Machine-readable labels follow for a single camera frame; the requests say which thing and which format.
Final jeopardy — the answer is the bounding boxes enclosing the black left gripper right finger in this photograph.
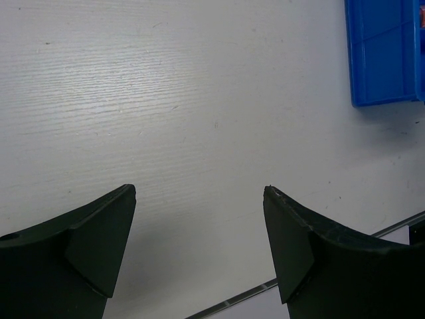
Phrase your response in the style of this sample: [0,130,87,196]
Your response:
[263,186,424,318]

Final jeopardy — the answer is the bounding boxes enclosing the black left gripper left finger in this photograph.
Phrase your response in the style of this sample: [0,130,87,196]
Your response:
[1,184,136,318]

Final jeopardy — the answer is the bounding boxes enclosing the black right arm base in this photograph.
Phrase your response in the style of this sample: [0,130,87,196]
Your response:
[409,220,425,245]

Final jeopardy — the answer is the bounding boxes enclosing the blue plastic compartment bin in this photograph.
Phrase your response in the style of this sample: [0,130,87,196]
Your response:
[345,0,424,107]

